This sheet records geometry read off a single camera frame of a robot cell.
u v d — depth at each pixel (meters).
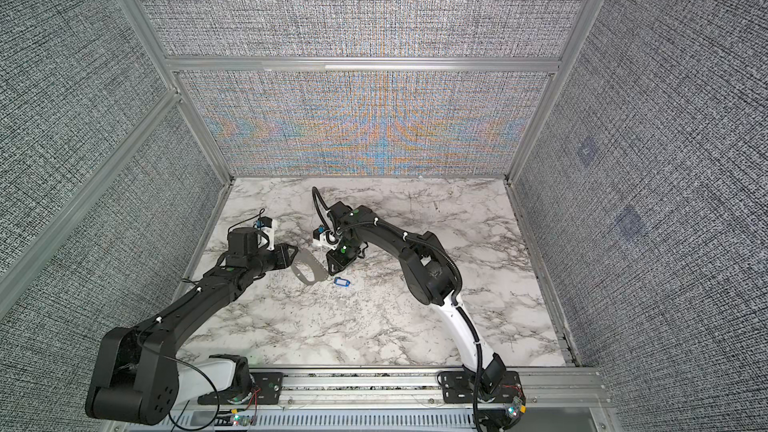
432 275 0.59
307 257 0.97
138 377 0.41
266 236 0.73
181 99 0.94
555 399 0.72
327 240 0.85
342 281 0.92
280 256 0.78
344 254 0.83
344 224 0.73
